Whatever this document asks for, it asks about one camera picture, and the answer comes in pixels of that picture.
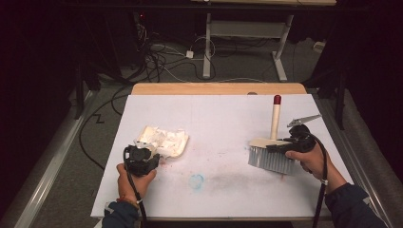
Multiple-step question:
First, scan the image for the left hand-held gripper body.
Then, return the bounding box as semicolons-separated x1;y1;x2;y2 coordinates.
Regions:
123;141;162;178

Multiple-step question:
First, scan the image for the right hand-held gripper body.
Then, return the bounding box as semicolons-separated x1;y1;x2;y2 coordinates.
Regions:
281;114;323;154

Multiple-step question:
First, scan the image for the cream brush with red tip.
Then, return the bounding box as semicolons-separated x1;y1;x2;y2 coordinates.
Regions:
247;94;297;176

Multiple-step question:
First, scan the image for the pile of white tissues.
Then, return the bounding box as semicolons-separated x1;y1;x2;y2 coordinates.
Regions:
144;126;186;156

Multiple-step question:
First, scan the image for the cream plastic dustpan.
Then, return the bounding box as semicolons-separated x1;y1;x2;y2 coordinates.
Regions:
136;125;190;160

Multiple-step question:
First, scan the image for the person's right hand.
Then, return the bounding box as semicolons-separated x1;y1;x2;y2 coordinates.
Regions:
284;143;348;195

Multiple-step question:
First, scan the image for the person's left hand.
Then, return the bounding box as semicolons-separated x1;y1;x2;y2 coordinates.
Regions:
116;162;158;202

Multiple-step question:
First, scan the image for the black metal stand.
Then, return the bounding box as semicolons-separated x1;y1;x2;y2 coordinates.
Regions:
335;71;347;131

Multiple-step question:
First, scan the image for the white foam board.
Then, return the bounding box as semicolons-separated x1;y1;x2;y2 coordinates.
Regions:
90;93;355;219

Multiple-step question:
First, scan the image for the wooden table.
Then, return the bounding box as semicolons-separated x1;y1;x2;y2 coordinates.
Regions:
94;83;334;222

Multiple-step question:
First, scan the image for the left hand-held gripper cable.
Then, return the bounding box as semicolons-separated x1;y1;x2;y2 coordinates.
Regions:
124;162;148;228

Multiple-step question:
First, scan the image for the hand-held gripper cable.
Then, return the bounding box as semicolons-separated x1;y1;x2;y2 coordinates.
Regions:
308;132;330;228
124;162;148;228

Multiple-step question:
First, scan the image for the red wrist bracelet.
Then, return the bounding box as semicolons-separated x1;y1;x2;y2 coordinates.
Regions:
116;197;141;207

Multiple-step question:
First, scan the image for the black floor cable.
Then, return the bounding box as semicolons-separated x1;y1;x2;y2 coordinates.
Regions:
78;85;134;171

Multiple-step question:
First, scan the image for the right hand-held gripper cable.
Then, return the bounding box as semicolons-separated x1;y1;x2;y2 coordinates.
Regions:
308;132;330;228

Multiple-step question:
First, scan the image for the aluminium rail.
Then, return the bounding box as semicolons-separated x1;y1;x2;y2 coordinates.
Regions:
13;89;97;228
313;91;394;228

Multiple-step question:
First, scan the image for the white floor cable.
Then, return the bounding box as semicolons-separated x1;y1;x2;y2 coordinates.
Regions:
163;66;268;85

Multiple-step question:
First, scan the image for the black cable bundle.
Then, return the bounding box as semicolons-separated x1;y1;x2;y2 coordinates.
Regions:
134;12;220;84

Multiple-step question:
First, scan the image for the white desk frame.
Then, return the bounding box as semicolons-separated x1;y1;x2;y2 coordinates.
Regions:
191;0;337;83

